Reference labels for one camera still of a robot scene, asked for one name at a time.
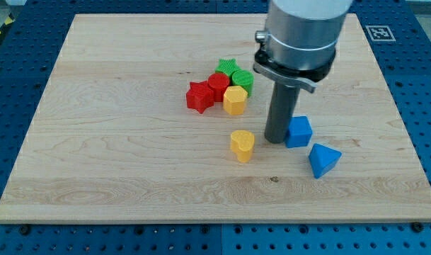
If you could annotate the blue triangle block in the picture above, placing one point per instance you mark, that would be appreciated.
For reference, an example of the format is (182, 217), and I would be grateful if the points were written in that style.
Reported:
(323, 159)

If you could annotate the green star block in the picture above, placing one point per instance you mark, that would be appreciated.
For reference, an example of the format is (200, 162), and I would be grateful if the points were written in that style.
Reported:
(227, 67)

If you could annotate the yellow hexagon block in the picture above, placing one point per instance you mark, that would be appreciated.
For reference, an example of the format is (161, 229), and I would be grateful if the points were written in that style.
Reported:
(234, 102)

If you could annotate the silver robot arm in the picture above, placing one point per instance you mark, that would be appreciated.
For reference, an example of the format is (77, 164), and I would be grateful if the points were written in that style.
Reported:
(297, 44)

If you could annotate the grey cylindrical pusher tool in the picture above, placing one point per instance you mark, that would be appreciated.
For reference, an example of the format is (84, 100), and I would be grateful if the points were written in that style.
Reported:
(282, 105)

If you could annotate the blue cube block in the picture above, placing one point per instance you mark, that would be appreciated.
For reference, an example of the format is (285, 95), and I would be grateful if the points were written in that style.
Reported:
(299, 132)

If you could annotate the light wooden board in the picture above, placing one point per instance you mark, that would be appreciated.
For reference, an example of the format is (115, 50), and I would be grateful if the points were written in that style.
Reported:
(113, 142)

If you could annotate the red star block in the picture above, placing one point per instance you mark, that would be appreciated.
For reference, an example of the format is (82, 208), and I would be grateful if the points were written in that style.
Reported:
(200, 96)

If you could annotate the red cylinder block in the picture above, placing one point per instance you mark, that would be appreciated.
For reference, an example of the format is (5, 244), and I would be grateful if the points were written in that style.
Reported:
(218, 82)

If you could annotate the white fiducial marker tag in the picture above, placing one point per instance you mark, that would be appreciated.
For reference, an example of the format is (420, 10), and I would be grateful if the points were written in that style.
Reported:
(380, 33)

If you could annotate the green cylinder block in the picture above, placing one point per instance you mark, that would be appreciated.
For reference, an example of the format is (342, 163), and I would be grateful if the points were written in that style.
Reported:
(243, 78)

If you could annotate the yellow heart block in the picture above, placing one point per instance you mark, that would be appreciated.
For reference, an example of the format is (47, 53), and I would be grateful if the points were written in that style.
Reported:
(242, 144)

